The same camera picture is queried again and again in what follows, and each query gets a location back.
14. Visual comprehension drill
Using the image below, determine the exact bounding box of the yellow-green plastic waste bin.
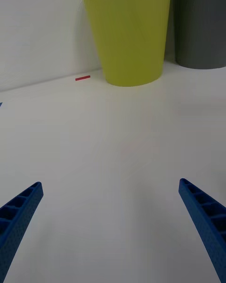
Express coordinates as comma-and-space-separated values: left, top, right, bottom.
78, 0, 173, 87

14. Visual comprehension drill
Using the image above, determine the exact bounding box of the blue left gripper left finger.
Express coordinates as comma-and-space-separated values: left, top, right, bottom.
0, 181, 44, 283

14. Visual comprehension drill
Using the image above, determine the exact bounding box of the grey plastic waste bin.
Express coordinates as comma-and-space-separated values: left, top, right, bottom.
174, 0, 226, 70

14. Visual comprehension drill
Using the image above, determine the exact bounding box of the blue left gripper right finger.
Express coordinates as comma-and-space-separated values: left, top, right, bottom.
178, 178, 226, 283

